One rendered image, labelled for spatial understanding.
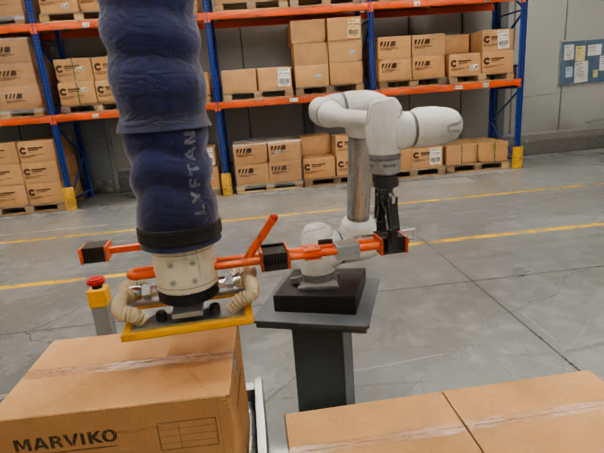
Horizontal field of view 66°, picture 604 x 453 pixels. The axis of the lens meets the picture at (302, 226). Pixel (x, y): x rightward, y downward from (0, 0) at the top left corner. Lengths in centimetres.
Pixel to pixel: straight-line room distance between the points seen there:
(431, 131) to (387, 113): 14
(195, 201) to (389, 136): 55
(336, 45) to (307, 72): 66
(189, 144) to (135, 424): 72
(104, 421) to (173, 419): 17
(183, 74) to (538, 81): 1050
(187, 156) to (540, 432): 140
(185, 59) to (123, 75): 15
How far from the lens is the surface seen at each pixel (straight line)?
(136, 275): 135
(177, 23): 120
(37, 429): 143
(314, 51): 848
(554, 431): 185
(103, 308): 198
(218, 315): 128
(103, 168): 1014
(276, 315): 205
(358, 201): 201
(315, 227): 203
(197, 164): 122
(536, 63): 1134
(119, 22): 120
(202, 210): 123
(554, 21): 1156
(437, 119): 138
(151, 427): 135
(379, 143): 132
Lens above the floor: 166
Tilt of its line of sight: 16 degrees down
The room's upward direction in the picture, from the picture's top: 4 degrees counter-clockwise
